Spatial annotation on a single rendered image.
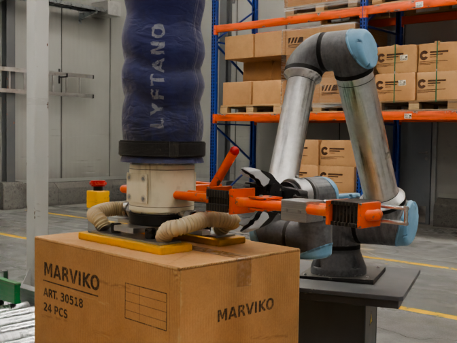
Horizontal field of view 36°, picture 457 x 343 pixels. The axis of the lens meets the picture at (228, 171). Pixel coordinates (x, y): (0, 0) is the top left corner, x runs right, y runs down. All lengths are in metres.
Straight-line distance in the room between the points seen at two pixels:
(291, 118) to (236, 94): 8.99
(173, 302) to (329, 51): 0.92
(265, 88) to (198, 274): 9.19
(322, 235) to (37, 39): 3.83
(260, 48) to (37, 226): 6.19
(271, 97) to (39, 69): 5.74
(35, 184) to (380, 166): 3.54
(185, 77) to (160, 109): 0.10
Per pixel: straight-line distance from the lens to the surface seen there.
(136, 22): 1.79
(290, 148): 2.00
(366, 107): 2.12
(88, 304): 1.78
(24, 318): 2.76
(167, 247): 1.65
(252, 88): 10.87
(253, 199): 1.58
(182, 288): 1.51
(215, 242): 1.78
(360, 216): 1.39
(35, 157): 5.34
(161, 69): 1.75
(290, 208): 1.51
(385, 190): 2.26
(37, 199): 5.36
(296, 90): 2.07
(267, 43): 10.71
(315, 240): 1.87
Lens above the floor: 1.22
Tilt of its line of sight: 3 degrees down
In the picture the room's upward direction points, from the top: 1 degrees clockwise
